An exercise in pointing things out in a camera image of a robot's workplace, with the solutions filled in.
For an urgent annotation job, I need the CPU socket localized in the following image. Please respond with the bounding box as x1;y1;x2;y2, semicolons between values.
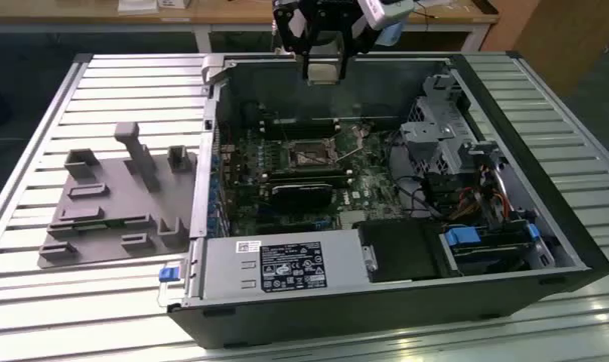
281;138;338;170

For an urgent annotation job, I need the black rating label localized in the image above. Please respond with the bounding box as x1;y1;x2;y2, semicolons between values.
259;241;327;293

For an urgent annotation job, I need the metal drive cage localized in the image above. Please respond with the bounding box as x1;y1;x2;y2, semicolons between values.
398;73;491;176

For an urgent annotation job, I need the wooden cabinet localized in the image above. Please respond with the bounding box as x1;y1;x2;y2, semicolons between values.
479;0;609;97

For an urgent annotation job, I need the grey power supply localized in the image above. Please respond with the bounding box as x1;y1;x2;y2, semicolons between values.
181;229;370;302

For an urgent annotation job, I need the silver CPU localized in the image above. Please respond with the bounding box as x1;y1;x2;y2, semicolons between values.
306;62;344;87

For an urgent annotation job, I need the small silver heat sink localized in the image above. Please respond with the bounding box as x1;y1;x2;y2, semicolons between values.
339;210;366;227

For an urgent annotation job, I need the grey parts rack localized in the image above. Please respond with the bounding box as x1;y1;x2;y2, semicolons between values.
34;122;199;269

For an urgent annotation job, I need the wooden desk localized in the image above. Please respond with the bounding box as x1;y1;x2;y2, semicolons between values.
0;0;501;54

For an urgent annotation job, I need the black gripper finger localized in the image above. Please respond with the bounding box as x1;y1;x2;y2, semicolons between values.
272;0;314;81
336;14;376;81

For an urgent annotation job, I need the green motherboard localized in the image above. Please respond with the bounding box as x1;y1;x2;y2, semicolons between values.
215;120;411;237

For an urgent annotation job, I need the yellow orange wire bundle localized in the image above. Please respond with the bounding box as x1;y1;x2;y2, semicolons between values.
447;186;511;223

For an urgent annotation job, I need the blue disk carrier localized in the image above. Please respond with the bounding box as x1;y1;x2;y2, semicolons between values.
442;222;542;250

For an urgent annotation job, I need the black PC case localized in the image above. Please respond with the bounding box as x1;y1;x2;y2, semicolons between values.
165;51;609;350

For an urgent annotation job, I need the green RAM stick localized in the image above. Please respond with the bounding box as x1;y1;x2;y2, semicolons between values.
74;220;137;230

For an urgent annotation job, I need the metal socket cover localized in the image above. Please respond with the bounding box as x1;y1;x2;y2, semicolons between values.
332;122;374;161

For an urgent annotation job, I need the black graphics card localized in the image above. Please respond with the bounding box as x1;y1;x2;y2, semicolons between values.
265;182;334;211

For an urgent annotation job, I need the black drive bay box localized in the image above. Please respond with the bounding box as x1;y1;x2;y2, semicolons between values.
356;220;459;284

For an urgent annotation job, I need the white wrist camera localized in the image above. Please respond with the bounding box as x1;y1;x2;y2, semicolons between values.
358;0;416;30

